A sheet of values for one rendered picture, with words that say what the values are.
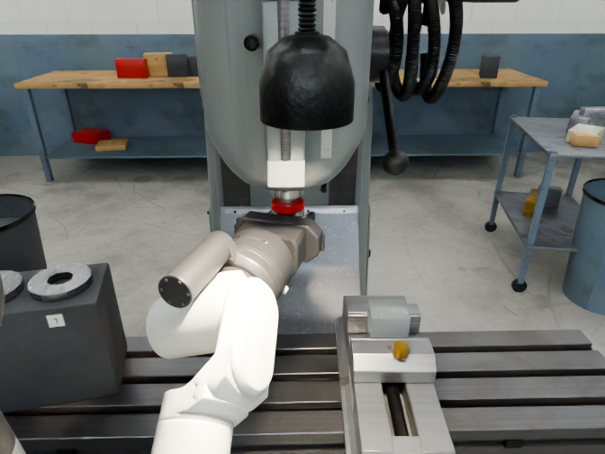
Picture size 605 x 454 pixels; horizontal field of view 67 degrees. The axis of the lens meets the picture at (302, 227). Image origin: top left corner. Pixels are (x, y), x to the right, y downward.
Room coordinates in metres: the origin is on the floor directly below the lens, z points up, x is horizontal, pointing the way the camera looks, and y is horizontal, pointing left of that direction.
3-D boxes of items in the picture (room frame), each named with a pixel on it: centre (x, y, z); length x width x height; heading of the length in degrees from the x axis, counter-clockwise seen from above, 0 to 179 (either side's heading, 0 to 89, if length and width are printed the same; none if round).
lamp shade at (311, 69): (0.35, 0.00, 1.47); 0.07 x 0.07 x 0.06
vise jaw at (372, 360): (0.53, -0.14, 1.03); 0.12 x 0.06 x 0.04; 89
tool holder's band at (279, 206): (0.58, 0.02, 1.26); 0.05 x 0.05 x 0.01
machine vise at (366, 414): (0.56, -0.14, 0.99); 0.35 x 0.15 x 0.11; 179
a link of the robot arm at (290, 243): (0.50, 0.05, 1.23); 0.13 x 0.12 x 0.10; 73
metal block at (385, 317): (0.59, -0.14, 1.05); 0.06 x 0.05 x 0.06; 89
